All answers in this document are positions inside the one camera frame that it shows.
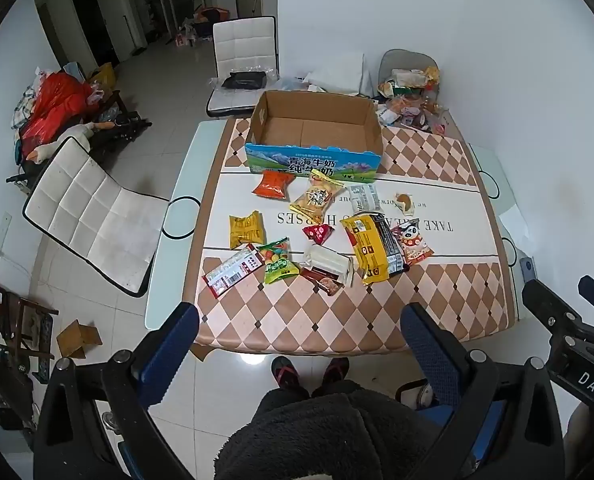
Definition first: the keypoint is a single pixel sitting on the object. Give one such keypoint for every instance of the red white barcode packet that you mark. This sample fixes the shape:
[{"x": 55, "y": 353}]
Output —
[{"x": 232, "y": 271}]

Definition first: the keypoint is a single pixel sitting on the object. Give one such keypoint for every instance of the yellow bag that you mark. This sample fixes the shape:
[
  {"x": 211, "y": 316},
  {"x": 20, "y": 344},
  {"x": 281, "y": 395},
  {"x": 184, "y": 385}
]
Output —
[{"x": 104, "y": 77}]

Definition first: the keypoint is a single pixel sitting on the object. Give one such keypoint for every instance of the black snack packet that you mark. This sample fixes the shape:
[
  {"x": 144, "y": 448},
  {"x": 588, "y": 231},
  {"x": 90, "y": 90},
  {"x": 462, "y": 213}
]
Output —
[{"x": 391, "y": 245}]

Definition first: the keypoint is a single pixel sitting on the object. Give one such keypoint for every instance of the orange snack packet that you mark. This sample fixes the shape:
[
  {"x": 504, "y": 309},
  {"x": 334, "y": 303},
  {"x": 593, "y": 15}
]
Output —
[{"x": 272, "y": 186}]

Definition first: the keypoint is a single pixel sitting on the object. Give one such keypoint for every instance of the yellow rice cracker packet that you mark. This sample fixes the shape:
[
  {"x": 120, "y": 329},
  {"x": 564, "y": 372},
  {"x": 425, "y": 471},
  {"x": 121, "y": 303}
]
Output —
[{"x": 317, "y": 199}]

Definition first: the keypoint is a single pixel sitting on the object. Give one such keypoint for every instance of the small red snack packet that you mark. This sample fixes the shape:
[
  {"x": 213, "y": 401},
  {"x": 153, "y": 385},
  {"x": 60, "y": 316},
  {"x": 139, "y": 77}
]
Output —
[{"x": 318, "y": 233}]

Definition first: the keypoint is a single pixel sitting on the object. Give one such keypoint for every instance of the person in black fleece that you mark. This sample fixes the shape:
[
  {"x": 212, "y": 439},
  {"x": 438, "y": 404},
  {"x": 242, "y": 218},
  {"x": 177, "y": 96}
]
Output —
[{"x": 327, "y": 440}]

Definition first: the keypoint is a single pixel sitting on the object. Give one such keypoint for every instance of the person's left slippered foot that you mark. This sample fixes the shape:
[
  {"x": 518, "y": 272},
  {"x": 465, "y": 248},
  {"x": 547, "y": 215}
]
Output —
[{"x": 284, "y": 372}]

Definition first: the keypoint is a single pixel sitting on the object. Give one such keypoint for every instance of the black folding cart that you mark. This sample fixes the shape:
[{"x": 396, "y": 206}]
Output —
[{"x": 122, "y": 127}]

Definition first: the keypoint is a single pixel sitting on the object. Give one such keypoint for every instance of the green candy packet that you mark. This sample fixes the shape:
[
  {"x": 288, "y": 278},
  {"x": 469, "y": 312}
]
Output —
[{"x": 277, "y": 262}]

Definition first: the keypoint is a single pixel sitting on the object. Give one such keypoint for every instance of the checkered tablecloth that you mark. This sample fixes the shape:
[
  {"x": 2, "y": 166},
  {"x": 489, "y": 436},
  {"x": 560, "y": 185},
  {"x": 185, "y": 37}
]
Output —
[{"x": 337, "y": 320}]

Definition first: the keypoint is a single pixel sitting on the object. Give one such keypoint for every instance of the white paper sheets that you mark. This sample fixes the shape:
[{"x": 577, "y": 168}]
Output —
[{"x": 337, "y": 72}]

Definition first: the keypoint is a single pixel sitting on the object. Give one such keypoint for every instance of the white quilted chair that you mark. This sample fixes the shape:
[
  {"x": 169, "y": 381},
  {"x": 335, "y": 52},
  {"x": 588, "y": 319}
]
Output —
[
  {"x": 244, "y": 42},
  {"x": 92, "y": 210}
]

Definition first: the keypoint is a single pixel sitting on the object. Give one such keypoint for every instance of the person's right slippered foot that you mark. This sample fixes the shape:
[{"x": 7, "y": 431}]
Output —
[{"x": 336, "y": 370}]

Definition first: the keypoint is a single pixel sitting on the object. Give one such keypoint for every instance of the clear plastic bag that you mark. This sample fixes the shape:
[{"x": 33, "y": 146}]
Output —
[{"x": 289, "y": 84}]

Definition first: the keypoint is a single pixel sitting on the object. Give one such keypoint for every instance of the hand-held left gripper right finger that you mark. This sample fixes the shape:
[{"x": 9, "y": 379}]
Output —
[{"x": 427, "y": 350}]

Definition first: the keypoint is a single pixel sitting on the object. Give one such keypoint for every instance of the wooden chair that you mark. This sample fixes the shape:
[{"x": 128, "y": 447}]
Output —
[{"x": 14, "y": 310}]

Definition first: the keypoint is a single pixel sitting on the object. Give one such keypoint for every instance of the white boxed snack packet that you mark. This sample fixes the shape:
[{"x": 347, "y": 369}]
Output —
[{"x": 327, "y": 260}]

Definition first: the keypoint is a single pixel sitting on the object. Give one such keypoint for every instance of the pile of assorted snack packets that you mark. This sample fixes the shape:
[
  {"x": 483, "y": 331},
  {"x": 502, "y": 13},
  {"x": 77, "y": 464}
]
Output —
[{"x": 412, "y": 105}]

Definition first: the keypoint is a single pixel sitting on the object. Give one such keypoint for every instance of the black bag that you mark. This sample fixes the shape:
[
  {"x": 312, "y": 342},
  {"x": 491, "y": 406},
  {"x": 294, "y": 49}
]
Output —
[{"x": 244, "y": 81}]

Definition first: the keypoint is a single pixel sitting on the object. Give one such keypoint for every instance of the white glass dining table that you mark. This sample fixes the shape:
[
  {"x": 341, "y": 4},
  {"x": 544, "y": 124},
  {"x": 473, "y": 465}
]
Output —
[{"x": 177, "y": 250}]

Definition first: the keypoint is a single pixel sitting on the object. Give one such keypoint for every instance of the blue stool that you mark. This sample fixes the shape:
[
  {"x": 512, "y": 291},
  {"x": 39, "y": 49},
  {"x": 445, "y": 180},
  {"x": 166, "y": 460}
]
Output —
[{"x": 434, "y": 414}]

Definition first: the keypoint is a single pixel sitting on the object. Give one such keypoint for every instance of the small open cardboard box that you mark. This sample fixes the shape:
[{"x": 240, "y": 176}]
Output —
[{"x": 77, "y": 340}]

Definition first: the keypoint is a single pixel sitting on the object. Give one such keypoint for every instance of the large yellow snack packet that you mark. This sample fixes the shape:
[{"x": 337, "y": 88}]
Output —
[{"x": 367, "y": 255}]

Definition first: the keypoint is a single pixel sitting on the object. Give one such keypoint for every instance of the white grey snack packet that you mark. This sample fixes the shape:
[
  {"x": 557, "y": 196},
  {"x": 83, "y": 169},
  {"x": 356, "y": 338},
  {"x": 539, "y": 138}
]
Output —
[{"x": 364, "y": 197}]

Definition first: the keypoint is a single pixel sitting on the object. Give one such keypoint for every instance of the panda print snack packet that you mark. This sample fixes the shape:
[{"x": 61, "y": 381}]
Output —
[{"x": 413, "y": 245}]

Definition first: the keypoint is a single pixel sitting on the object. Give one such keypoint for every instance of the grey chair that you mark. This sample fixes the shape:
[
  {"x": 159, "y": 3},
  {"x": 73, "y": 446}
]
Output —
[{"x": 402, "y": 58}]

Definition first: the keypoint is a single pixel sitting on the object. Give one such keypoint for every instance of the person's slippered foot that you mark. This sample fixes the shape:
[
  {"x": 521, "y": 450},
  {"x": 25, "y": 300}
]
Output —
[
  {"x": 284, "y": 372},
  {"x": 336, "y": 370}
]

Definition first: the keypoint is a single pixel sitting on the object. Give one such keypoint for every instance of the small yellow snack packet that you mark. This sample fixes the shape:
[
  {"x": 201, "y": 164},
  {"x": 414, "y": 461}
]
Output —
[{"x": 247, "y": 230}]

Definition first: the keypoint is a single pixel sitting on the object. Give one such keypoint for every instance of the wall socket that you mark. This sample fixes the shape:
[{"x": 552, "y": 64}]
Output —
[{"x": 526, "y": 265}]

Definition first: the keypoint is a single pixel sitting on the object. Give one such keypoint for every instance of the red plastic bag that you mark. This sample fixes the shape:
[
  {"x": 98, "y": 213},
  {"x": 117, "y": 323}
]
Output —
[{"x": 54, "y": 105}]

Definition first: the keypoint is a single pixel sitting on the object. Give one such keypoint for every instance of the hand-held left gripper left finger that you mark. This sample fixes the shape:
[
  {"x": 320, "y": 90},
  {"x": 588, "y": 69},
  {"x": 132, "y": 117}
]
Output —
[{"x": 177, "y": 345}]

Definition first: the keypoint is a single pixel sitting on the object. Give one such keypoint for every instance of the white stuffed toy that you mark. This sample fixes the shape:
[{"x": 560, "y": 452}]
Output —
[{"x": 79, "y": 135}]

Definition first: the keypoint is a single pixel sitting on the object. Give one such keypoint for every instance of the plaid cloth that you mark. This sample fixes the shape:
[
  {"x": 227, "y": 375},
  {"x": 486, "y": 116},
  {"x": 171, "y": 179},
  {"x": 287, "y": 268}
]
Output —
[{"x": 24, "y": 102}]

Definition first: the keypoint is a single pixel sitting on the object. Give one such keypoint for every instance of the household clutter pile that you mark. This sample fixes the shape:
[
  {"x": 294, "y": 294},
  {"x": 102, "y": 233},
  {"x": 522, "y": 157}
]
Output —
[{"x": 207, "y": 22}]

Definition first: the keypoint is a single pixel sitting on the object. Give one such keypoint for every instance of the brown red snack packet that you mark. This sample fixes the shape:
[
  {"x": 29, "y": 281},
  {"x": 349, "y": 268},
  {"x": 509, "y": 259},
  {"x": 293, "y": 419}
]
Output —
[{"x": 322, "y": 281}]

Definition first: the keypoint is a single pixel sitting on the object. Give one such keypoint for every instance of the small wrapped bun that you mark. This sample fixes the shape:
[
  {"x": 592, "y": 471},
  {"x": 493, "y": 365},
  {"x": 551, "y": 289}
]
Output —
[{"x": 404, "y": 202}]

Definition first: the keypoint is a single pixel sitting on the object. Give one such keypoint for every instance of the printed cardboard box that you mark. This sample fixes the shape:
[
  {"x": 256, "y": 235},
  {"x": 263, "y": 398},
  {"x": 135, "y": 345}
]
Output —
[{"x": 317, "y": 130}]

